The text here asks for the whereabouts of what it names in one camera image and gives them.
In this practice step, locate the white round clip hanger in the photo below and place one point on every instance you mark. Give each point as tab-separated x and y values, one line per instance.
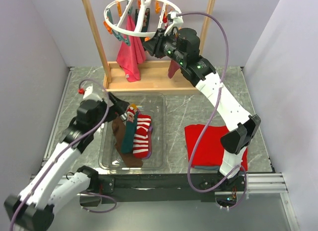
116	13

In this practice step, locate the wooden hanger stand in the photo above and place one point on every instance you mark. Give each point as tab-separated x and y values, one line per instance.
152	72

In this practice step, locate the red folded cloth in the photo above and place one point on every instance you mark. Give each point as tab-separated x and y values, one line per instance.
210	151

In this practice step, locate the pink cloth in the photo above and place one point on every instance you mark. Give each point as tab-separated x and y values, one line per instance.
129	57

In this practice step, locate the red white striped sock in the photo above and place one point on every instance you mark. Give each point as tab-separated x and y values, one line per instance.
141	142

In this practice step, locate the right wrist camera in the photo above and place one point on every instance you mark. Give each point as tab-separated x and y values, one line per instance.
175	19

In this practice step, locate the brown sock with striped cuff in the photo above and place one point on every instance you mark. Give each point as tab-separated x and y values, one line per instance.
129	160

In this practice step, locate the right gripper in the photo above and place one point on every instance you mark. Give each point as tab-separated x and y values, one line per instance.
153	46

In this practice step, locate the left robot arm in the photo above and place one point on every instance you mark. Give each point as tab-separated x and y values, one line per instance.
35	206

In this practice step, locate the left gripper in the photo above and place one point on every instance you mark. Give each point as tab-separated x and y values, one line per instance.
119	108

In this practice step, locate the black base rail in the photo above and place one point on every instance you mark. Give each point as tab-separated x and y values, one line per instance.
157	187

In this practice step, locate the dark teal santa sock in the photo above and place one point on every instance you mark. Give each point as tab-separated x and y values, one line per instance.
131	126

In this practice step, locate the maroon purple ribbed sock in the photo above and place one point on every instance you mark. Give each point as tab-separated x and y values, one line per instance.
150	134

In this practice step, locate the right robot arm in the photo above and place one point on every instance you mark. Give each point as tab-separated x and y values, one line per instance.
241	125

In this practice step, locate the clear plastic tray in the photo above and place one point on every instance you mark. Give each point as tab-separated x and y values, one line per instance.
152	104

